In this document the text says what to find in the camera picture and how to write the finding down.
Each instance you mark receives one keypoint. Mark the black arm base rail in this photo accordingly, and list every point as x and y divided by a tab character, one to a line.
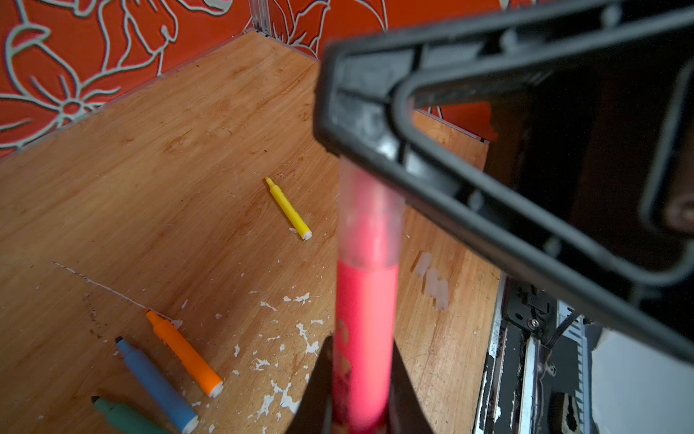
537	370

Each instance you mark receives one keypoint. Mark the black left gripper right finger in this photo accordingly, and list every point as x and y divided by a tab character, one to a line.
405	415

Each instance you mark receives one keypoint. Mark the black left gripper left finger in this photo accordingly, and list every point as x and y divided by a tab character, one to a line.
315	412

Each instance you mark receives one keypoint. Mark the orange marker pen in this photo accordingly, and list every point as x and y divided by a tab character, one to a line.
194	364

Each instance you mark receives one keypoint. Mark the blue marker pen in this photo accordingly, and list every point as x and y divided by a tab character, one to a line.
171	402

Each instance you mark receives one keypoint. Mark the green marker pen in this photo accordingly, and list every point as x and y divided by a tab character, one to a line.
123	418

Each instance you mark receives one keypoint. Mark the clear pen cap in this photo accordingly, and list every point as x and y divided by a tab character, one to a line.
431	283
370	218
442	295
422	264

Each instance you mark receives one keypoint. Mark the yellow highlighter pen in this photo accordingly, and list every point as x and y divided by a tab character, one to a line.
289	211

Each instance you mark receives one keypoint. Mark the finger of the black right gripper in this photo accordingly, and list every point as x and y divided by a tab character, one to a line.
556	141

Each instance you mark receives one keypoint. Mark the pink highlighter pen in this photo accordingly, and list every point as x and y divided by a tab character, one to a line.
363	346

